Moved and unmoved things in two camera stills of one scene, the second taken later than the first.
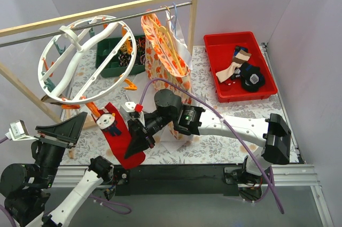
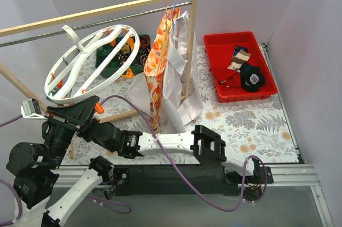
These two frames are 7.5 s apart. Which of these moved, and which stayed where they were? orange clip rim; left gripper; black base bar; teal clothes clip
Moved: teal clothes clip; left gripper; orange clip rim
Stayed: black base bar
